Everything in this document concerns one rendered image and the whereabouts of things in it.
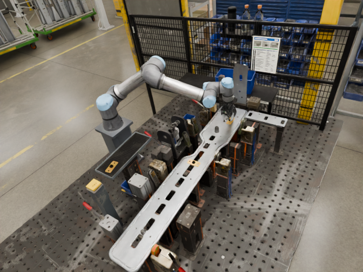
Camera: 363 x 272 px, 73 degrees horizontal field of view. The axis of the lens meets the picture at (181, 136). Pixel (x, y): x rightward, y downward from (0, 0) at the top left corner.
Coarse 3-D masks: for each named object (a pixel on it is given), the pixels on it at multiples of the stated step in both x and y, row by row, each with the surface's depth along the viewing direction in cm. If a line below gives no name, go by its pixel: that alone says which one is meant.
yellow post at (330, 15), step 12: (336, 0) 153; (324, 12) 160; (336, 12) 157; (324, 36) 168; (312, 60) 182; (324, 60) 178; (312, 72) 187; (312, 84) 192; (312, 96) 198; (300, 108) 210; (312, 108) 205
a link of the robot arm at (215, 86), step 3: (219, 81) 159; (204, 84) 159; (207, 84) 158; (210, 84) 157; (213, 84) 157; (216, 84) 157; (219, 84) 156; (204, 87) 159; (207, 87) 156; (210, 87) 154; (213, 87) 155; (216, 87) 157; (219, 87) 156; (216, 90) 155; (219, 90) 157
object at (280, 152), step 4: (280, 128) 179; (284, 128) 180; (280, 132) 182; (276, 136) 186; (280, 136) 184; (276, 140) 188; (280, 140) 186; (276, 144) 190; (280, 144) 190; (272, 148) 199; (276, 148) 193; (272, 152) 196; (276, 152) 195; (280, 152) 195
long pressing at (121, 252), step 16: (240, 112) 192; (208, 128) 182; (224, 128) 180; (224, 144) 168; (208, 160) 158; (176, 176) 152; (192, 176) 150; (160, 192) 144; (176, 192) 143; (144, 208) 137; (176, 208) 135; (144, 224) 130; (160, 224) 129; (128, 240) 125; (144, 240) 124; (112, 256) 120; (128, 256) 118; (144, 256) 118
